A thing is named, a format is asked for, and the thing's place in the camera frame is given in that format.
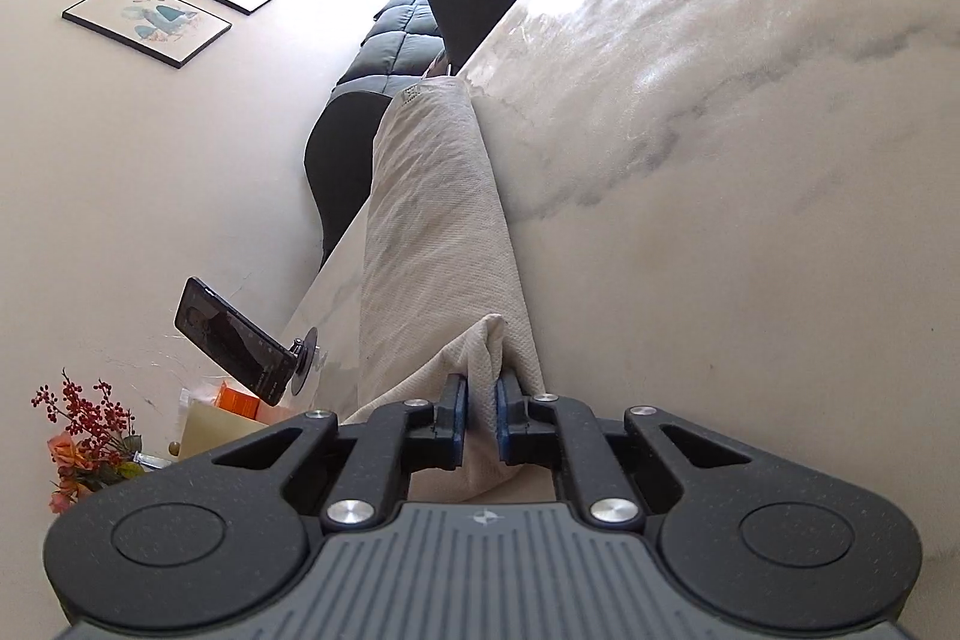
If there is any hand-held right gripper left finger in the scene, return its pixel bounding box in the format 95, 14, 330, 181
214, 374, 472, 532

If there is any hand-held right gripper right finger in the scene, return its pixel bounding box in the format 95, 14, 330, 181
495, 370, 755, 528

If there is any white shopping bag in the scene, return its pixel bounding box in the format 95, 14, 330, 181
358, 77, 548, 502

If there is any round black phone stand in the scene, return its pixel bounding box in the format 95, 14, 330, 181
289, 326, 323, 397

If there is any orange tissue box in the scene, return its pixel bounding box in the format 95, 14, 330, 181
180, 381, 260, 420

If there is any yellow cardboard box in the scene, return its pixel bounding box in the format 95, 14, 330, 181
176, 400, 301, 462

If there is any black smartphone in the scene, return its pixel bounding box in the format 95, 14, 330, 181
174, 276, 290, 407

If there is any flower bouquet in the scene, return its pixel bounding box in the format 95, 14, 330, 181
30, 368, 147, 513

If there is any grey sofa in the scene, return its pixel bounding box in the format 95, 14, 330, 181
330, 0, 451, 101

